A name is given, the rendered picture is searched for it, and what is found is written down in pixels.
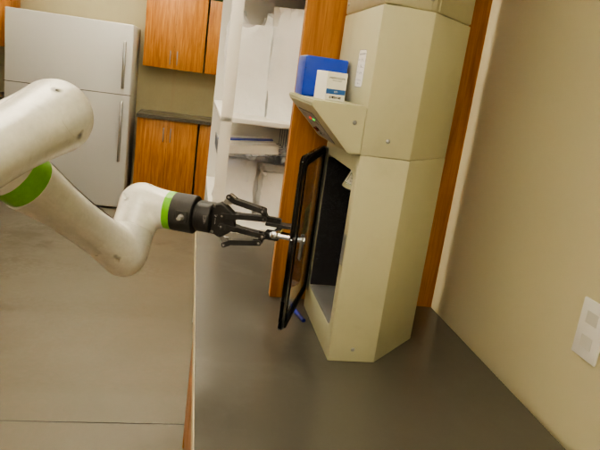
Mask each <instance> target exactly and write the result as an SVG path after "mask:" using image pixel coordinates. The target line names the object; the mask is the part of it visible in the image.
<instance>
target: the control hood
mask: <svg viewBox="0 0 600 450"><path fill-rule="evenodd" d="M289 95H290V98H291V99H292V101H293V102H294V103H295V105H296V106H297V108H298V107H300V108H302V109H304V110H306V111H308V112H310V113H312V114H313V115H314V117H315V118H316V119H317V121H318V122H319V123H320V125H321V126H322V127H323V128H324V129H325V131H326V132H327V133H328V135H329V137H330V138H331V139H332V141H333V142H334V143H335V144H333V143H332V142H330V141H329V142H330V143H332V144H333V145H335V146H337V147H339V148H340V149H342V150H344V151H345V152H347V153H349V154H356V155H358V154H359V153H360V152H361V145H362V140H363V129H364V123H365V118H366V113H367V108H366V106H363V105H359V104H354V103H350V102H347V101H344V102H339V101H330V100H324V99H320V98H315V97H313V96H302V95H299V94H297V93H294V92H290V93H289ZM298 109H299V108H298ZM299 110H300V109H299ZM300 112H301V110H300ZM301 113H302V112H301ZM322 138H324V137H322ZM324 139H326V138H324ZM326 140H327V139H326Z"/></svg>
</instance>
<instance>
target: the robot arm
mask: <svg viewBox="0 0 600 450"><path fill-rule="evenodd" d="M93 125H94V114H93V109H92V106H91V104H90V102H89V101H88V98H87V97H86V96H85V94H84V93H83V92H82V91H81V90H80V89H79V88H77V87H76V86H74V85H72V84H71V83H70V82H67V81H65V80H61V79H40V80H37V81H34V82H32V83H30V84H28V85H27V86H26V87H24V88H22V89H21V90H19V91H17V92H16V93H14V94H12V95H10V96H8V97H6V98H3V99H1V100H0V201H2V202H4V203H6V205H7V206H8V207H10V208H12V209H14V210H15V211H17V212H20V213H23V214H25V215H27V216H29V217H30V218H32V219H34V220H36V221H39V222H41V223H42V224H44V225H46V226H47V227H49V228H50V229H53V230H54V231H56V232H58V233H59V234H61V235H62V236H64V237H65V238H67V239H69V240H70V241H71V242H72V243H74V244H75V245H76V246H78V247H80V248H81V249H82V250H84V251H85V252H86V253H88V254H89V255H90V256H92V257H93V258H94V259H95V260H96V261H97V262H99V263H100V264H101V265H102V266H103V267H104V268H105V269H106V270H107V271H108V272H110V273H111V274H112V275H115V276H119V277H128V276H131V275H133V274H135V273H137V272H139V271H140V270H141V269H142V268H143V267H144V265H145V263H146V259H147V256H148V252H149V249H150V245H151V243H152V240H153V237H154V233H155V232H156V230H157V229H159V228H162V229H172V230H177V231H181V232H187V233H191V234H193V233H195V232H196V231H201V232H206V233H211V234H214V235H215V236H217V237H220V239H221V247H226V246H260V245H261V244H262V243H263V241H264V239H268V240H272V241H279V238H277V239H272V238H271V237H270V232H272V231H273V230H271V229H267V230H266V231H260V230H257V229H251V228H248V227H244V226H240V225H239V224H236V220H244V221H261V222H265V226H270V227H275V228H280V229H291V223H285V222H282V219H281V218H278V217H272V216H269V215H268V213H267V208H266V207H263V206H260V205H258V204H254V203H251V202H248V201H246V200H243V199H240V198H238V197H236V196H235V195H234V194H232V193H230V194H228V195H226V199H225V200H224V202H220V203H215V202H211V201H205V200H202V198H201V196H196V195H190V194H185V193H180V192H175V191H170V190H166V189H162V188H159V187H156V186H154V185H152V184H149V183H145V182H138V183H135V184H132V185H130V186H128V187H127V188H125V190H124V191H123V192H122V193H121V196H120V199H119V203H118V206H117V209H116V212H115V214H114V217H113V218H112V217H111V216H110V215H108V214H107V213H106V212H104V211H103V210H101V209H100V208H99V207H98V206H96V205H95V204H94V203H93V202H91V201H90V200H89V199H88V198H87V197H86V196H84V195H83V194H82V193H81V192H80V191H79V190H78V189H77V188H76V187H75V186H74V185H73V184H72V183H71V182H70V181H69V180H68V179H67V178H66V177H65V176H64V175H63V174H62V173H61V172H60V171H59V170H58V169H57V168H56V167H55V166H54V165H53V164H52V163H51V162H50V160H52V159H54V158H56V157H58V156H61V155H63V154H67V153H69V152H72V151H74V150H76V149H77V148H79V147H80V146H82V145H83V144H84V143H85V142H86V141H87V139H88V137H89V136H90V134H91V131H92V128H93ZM228 204H235V205H237V206H240V207H243V208H246V209H248V210H251V211H254V212H257V213H260V214H253V213H244V212H235V211H234V210H233V209H232V208H231V207H230V206H229V205H228ZM9 205H10V206H9ZM230 232H237V233H240V234H244V235H248V236H251V237H255V238H229V237H225V236H224V235H226V234H228V233H230Z"/></svg>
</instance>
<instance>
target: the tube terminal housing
mask: <svg viewBox="0 0 600 450"><path fill-rule="evenodd" d="M470 29H471V27H469V26H467V25H465V24H462V23H460V22H459V21H455V20H453V19H450V18H448V17H446V16H444V15H442V14H439V13H437V12H430V11H424V10H419V9H413V8H408V7H403V6H397V5H392V4H382V5H379V6H376V7H372V8H370V9H367V10H363V11H360V12H356V13H352V14H349V15H347V16H346V19H345V26H344V32H343V38H342V45H341V51H340V57H339V60H345V61H348V68H347V74H348V77H347V83H346V94H345V101H347V102H350V103H354V104H359V105H363V106H366V108H367V113H366V118H365V123H364V129H363V135H362V145H361V152H360V153H359V154H358V155H356V154H349V153H347V152H345V151H344V150H342V149H340V148H339V147H337V146H335V145H333V144H332V143H330V142H329V141H328V142H327V147H328V148H329V150H328V156H327V162H328V158H329V157H334V158H335V159H337V160H338V161H340V162H341V163H343V164H344V165H345V166H346V167H347V168H349V169H350V170H352V172H353V180H352V186H351V192H350V198H349V204H348V209H347V216H346V225H345V232H344V233H345V234H346V245H345V251H344V256H343V262H342V266H341V265H340V264H339V266H338V272H337V283H336V286H334V287H336V288H335V294H334V300H333V305H332V311H331V317H330V322H329V323H328V322H327V320H326V318H325V316H324V314H323V312H322V310H321V308H320V306H319V304H318V302H317V300H316V298H315V296H314V294H313V292H312V290H311V288H310V285H312V284H310V279H309V285H308V290H307V289H306V290H305V297H304V308H305V310H306V312H307V314H308V316H309V319H310V321H311V323H312V326H313V328H314V330H315V333H316V335H317V337H318V339H319V341H320V343H321V347H322V349H323V351H324V354H325V355H326V357H327V360H328V361H347V362H367V363H374V362H375V361H377V360H378V359H379V358H381V357H382V356H384V355H385V354H387V353H389V352H390V351H392V350H393V349H395V348H396V347H398V346H400V345H401V344H403V343H404V342H405V341H407V340H408V339H410V337H411V333H412V328H413V320H414V315H415V310H416V305H417V301H418V296H419V292H420V287H421V278H422V273H423V269H424V264H425V260H426V255H427V251H428V246H429V237H430V232H431V228H432V223H433V219H434V214H435V209H436V204H437V200H438V191H439V187H440V182H441V177H442V172H443V168H444V163H445V157H446V149H447V145H448V140H449V136H450V130H451V126H452V121H453V117H454V108H455V104H456V98H457V94H458V89H459V85H460V80H461V76H462V71H463V62H464V57H465V53H466V48H467V44H468V39H469V35H470ZM361 49H367V55H366V61H365V67H364V73H363V78H362V87H355V86H354V82H355V76H356V70H357V64H358V58H359V53H360V50H361ZM327 162H326V168H327ZM311 272H312V267H311ZM311 272H310V278H311Z"/></svg>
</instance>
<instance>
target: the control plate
mask: <svg viewBox="0 0 600 450"><path fill-rule="evenodd" d="M298 108H299V109H300V110H301V112H302V113H303V115H304V116H305V118H306V119H307V120H308V121H309V122H310V123H311V125H312V126H314V127H315V126H316V127H317V128H318V129H320V130H322V131H323V133H324V132H325V133H326V135H323V133H322V134H321V133H320V132H319V131H316V132H317V133H318V134H319V135H320V136H322V137H324V138H326V139H327V140H328V141H330V142H332V143H333V144H335V143H334V142H333V141H332V139H331V138H330V137H329V135H328V133H327V132H326V131H325V129H324V128H323V127H322V126H321V125H320V123H319V122H318V121H317V119H316V118H315V117H314V115H313V114H312V113H311V112H308V111H306V110H304V109H302V108H300V107H298ZM309 116H310V117H311V119H310V117H309ZM313 118H314V119H315V121H314V120H313ZM316 127H315V128H316Z"/></svg>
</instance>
